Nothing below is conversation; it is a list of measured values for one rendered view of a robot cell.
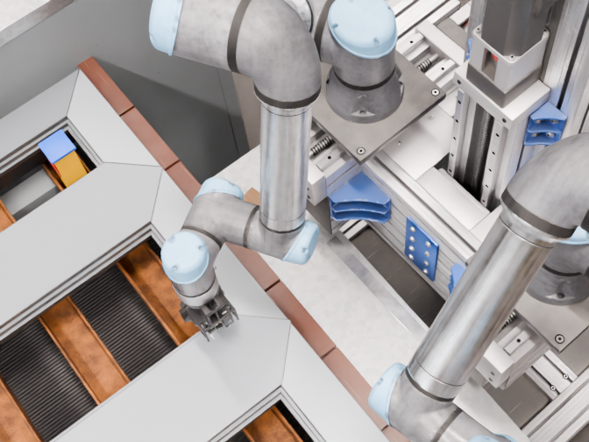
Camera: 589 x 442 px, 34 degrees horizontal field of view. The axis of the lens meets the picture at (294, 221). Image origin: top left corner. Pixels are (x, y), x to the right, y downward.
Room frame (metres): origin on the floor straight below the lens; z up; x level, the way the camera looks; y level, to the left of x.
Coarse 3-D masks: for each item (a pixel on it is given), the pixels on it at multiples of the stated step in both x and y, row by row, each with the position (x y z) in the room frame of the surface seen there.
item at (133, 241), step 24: (24, 144) 1.18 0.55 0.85; (0, 168) 1.14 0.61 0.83; (144, 240) 0.91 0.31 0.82; (96, 264) 0.87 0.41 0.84; (72, 288) 0.83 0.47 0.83; (24, 312) 0.79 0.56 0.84; (0, 336) 0.76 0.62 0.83; (96, 408) 0.58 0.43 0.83; (264, 408) 0.52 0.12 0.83; (288, 408) 0.51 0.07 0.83; (312, 432) 0.46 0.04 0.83
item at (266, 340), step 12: (240, 324) 0.68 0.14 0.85; (252, 324) 0.68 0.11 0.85; (264, 324) 0.67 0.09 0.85; (252, 336) 0.65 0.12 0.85; (264, 336) 0.65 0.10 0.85; (276, 336) 0.65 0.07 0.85; (264, 348) 0.63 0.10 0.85; (276, 348) 0.62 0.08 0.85; (264, 360) 0.60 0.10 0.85; (276, 360) 0.60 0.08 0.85; (276, 372) 0.58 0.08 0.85
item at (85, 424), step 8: (80, 424) 0.54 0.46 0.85; (88, 424) 0.54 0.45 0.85; (72, 432) 0.53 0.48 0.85; (80, 432) 0.53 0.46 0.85; (88, 432) 0.52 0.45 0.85; (96, 432) 0.52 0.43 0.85; (56, 440) 0.52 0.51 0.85; (64, 440) 0.52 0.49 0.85; (72, 440) 0.51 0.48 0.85; (80, 440) 0.51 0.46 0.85; (88, 440) 0.51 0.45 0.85; (96, 440) 0.51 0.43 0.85
